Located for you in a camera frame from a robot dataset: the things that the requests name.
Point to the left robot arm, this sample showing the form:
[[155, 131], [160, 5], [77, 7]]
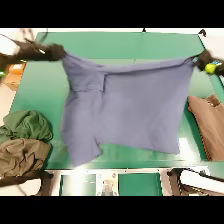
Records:
[[40, 51]]

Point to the olive garment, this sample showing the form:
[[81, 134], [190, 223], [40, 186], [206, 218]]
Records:
[[20, 156]]

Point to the silver frame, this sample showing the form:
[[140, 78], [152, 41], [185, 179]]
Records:
[[106, 186]]

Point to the green garment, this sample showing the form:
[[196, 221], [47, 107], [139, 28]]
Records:
[[28, 125]]

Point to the brown garment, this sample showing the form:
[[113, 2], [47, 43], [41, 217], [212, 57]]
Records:
[[210, 126]]

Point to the blue-grey T-shirt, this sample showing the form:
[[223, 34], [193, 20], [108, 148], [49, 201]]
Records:
[[133, 110]]

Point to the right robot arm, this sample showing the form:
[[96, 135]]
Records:
[[210, 63]]

